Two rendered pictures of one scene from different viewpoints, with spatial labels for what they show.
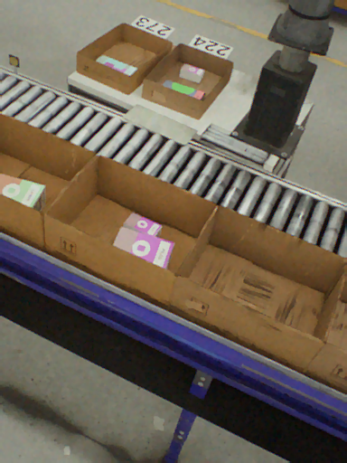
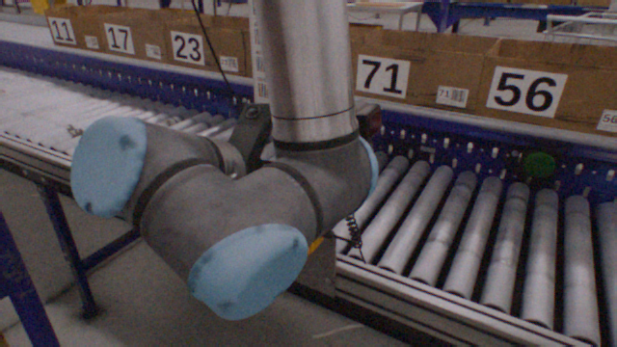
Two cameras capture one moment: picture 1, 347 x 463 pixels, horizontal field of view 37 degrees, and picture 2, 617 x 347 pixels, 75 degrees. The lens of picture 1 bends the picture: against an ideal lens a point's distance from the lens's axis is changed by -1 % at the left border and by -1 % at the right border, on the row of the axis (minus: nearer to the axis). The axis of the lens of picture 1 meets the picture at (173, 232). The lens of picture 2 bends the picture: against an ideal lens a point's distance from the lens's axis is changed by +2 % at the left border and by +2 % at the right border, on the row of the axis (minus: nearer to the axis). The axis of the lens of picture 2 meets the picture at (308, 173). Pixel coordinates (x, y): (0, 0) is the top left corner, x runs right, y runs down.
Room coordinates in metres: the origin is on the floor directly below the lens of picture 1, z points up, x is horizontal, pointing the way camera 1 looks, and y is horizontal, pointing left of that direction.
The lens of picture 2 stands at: (2.11, -0.68, 1.28)
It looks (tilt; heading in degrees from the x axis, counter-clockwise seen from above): 29 degrees down; 194
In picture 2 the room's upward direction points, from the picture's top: straight up
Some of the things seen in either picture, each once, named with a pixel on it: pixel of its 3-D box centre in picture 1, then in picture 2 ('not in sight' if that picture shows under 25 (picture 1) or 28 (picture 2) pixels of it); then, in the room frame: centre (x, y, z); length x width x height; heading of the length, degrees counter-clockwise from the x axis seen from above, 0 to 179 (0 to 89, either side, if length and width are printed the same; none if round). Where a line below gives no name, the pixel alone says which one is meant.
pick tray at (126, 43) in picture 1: (126, 57); not in sight; (2.18, 0.38, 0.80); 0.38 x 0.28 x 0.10; 160
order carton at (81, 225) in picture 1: (131, 229); not in sight; (1.00, 0.12, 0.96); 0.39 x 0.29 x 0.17; 74
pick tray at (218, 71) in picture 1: (189, 80); not in sight; (2.10, 0.07, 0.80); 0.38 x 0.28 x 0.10; 164
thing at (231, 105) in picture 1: (194, 91); not in sight; (2.11, 0.04, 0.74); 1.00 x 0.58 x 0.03; 71
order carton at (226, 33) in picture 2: not in sight; (228, 43); (0.56, -1.40, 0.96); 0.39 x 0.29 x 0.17; 74
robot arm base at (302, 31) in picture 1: (305, 19); not in sight; (1.90, -0.31, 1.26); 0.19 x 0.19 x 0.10
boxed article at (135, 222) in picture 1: (142, 229); not in sight; (1.06, 0.09, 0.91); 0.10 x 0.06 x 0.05; 73
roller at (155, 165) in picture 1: (145, 178); not in sight; (1.48, 0.15, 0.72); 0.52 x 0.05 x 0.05; 164
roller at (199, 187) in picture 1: (192, 198); not in sight; (1.43, -0.04, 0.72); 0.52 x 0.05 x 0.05; 164
